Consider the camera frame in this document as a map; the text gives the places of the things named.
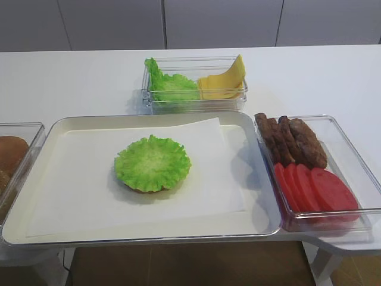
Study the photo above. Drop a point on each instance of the brown meat patty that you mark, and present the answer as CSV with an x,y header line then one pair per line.
x,y
308,144
290,141
285,156
261,120

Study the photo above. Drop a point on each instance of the brown bun top upper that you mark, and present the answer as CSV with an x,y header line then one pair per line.
x,y
13,150

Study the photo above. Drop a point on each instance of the yellow cheese slices flat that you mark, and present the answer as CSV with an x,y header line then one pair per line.
x,y
218,88

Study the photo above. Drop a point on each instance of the red tomato slice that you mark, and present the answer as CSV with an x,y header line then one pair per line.
x,y
331,193
289,176
306,195
286,189

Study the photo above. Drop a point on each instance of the green lettuce leaf on bun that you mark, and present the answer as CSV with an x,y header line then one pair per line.
x,y
151,163

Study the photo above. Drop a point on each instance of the clear lettuce and cheese container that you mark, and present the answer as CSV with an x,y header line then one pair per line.
x,y
193,68

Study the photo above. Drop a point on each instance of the leftmost brown meat patty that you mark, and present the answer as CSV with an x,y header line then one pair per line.
x,y
261,120

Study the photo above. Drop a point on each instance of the rightmost brown meat patty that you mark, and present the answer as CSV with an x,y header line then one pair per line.
x,y
308,144

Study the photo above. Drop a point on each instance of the green lettuce leaves in container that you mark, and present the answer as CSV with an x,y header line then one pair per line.
x,y
165,87

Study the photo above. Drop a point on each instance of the white paper sheet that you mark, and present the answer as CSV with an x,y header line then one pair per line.
x,y
79,190

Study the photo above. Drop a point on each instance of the bottom bun half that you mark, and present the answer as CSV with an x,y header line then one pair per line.
x,y
146,192

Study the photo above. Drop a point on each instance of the white serving tray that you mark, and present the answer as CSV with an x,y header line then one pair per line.
x,y
260,217

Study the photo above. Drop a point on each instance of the upright yellow cheese slice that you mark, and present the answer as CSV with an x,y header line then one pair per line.
x,y
234,76

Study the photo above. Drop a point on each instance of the clear meat and tomato container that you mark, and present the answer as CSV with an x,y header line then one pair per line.
x,y
345,162

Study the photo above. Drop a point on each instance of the clear bun container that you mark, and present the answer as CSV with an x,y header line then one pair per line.
x,y
34,134

